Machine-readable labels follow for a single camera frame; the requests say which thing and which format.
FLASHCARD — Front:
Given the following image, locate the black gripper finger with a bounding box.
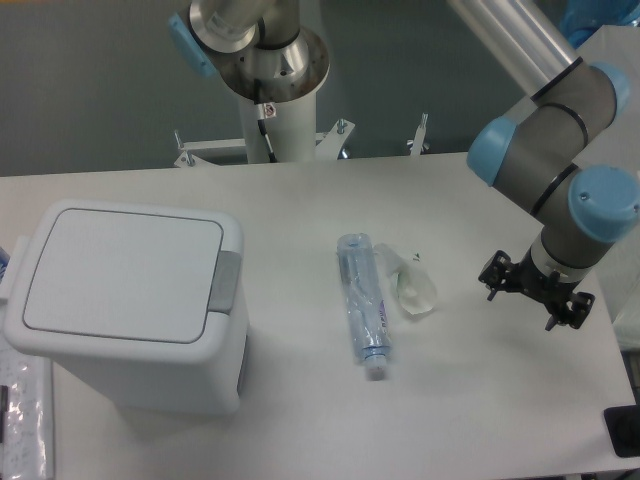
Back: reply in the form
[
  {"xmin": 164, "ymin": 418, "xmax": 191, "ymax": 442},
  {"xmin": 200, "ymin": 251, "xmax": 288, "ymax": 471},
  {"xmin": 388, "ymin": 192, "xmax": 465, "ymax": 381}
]
[
  {"xmin": 478, "ymin": 250, "xmax": 513, "ymax": 301},
  {"xmin": 544, "ymin": 292, "xmax": 595, "ymax": 331}
]

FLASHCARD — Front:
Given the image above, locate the grey lid push button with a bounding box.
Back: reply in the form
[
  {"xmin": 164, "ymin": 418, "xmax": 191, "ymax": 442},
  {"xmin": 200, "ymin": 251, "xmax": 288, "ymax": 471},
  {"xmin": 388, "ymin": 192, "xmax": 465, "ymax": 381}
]
[{"xmin": 208, "ymin": 251, "xmax": 242, "ymax": 314}]

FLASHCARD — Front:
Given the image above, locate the crushed clear plastic bottle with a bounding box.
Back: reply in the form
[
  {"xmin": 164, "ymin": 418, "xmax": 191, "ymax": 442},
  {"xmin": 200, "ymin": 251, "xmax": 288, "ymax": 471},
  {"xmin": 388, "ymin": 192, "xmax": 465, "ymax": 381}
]
[{"xmin": 336, "ymin": 233, "xmax": 391, "ymax": 381}]

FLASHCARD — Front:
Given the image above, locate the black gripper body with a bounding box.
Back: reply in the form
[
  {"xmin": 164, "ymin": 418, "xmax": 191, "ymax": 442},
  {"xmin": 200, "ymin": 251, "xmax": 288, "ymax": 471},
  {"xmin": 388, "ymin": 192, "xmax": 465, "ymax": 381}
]
[{"xmin": 504, "ymin": 253, "xmax": 576, "ymax": 304}]

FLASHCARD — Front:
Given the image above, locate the black device at edge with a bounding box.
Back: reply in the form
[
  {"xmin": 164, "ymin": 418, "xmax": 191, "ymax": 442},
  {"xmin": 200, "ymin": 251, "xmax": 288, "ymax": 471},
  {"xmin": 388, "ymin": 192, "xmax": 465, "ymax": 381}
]
[{"xmin": 603, "ymin": 405, "xmax": 639, "ymax": 458}]

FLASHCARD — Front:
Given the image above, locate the blue item behind can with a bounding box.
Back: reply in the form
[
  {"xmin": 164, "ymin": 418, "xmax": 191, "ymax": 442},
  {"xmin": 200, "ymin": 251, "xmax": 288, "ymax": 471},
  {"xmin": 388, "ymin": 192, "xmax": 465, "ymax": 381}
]
[{"xmin": 0, "ymin": 248, "xmax": 10, "ymax": 282}]

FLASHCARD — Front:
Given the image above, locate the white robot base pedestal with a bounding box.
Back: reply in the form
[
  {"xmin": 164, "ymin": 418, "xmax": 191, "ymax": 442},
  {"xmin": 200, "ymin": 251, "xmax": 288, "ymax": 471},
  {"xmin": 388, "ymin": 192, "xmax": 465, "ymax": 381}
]
[{"xmin": 221, "ymin": 27, "xmax": 330, "ymax": 133}]

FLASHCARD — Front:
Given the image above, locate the white plastic trash can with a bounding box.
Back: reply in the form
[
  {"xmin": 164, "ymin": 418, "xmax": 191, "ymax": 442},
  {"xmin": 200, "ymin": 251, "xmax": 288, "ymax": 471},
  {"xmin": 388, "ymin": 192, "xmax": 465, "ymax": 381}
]
[{"xmin": 1, "ymin": 199, "xmax": 249, "ymax": 415}]

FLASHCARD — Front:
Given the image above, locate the white trash can lid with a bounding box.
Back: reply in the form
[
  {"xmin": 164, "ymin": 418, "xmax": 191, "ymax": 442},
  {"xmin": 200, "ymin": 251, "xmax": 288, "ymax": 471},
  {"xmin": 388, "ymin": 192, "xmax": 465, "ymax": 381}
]
[{"xmin": 22, "ymin": 208, "xmax": 223, "ymax": 344}]

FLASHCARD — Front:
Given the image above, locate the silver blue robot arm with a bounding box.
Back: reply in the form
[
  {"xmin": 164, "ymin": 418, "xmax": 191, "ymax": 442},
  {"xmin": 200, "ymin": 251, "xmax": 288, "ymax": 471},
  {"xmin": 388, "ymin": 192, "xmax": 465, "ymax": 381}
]
[{"xmin": 168, "ymin": 1, "xmax": 639, "ymax": 328}]

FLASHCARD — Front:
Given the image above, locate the white clamp bracket frame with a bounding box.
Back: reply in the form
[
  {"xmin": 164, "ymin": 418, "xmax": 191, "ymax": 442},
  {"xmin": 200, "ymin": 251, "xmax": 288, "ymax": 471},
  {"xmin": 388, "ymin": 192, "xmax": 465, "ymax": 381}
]
[{"xmin": 172, "ymin": 112, "xmax": 431, "ymax": 169}]

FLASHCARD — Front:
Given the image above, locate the black cable on pedestal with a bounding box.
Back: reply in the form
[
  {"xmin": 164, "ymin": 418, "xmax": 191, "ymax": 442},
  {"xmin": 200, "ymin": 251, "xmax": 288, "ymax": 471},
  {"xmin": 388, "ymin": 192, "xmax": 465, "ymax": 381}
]
[{"xmin": 252, "ymin": 79, "xmax": 279, "ymax": 164}]

